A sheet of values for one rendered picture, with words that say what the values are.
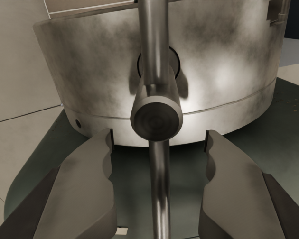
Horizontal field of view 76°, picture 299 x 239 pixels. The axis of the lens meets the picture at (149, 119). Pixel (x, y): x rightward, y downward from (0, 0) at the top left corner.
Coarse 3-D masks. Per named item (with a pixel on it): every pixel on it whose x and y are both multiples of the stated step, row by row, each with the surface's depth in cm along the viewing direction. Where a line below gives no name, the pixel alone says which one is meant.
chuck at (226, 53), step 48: (192, 0) 13; (240, 0) 14; (288, 0) 18; (48, 48) 19; (96, 48) 15; (192, 48) 15; (240, 48) 16; (96, 96) 18; (192, 96) 16; (240, 96) 18
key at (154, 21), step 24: (144, 0) 7; (144, 24) 7; (144, 48) 8; (168, 48) 8; (144, 72) 9; (168, 72) 9; (168, 144) 11; (168, 168) 11; (168, 192) 12; (168, 216) 12
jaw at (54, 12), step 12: (48, 0) 22; (60, 0) 23; (72, 0) 23; (84, 0) 23; (96, 0) 23; (108, 0) 24; (120, 0) 24; (132, 0) 24; (48, 12) 23; (60, 12) 23; (72, 12) 23
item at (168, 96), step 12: (156, 84) 8; (168, 84) 9; (144, 96) 8; (156, 96) 7; (168, 96) 8; (132, 108) 8; (144, 108) 7; (156, 108) 7; (168, 108) 7; (180, 108) 8; (132, 120) 8; (144, 120) 8; (156, 120) 8; (168, 120) 8; (180, 120) 8; (144, 132) 8; (156, 132) 8; (168, 132) 8
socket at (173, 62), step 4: (172, 48) 15; (172, 52) 15; (140, 56) 15; (172, 56) 15; (176, 56) 15; (140, 60) 15; (172, 60) 15; (176, 60) 15; (140, 64) 15; (172, 64) 15; (176, 64) 15; (140, 68) 15; (172, 68) 15; (176, 68) 15; (140, 72) 16; (176, 72) 15
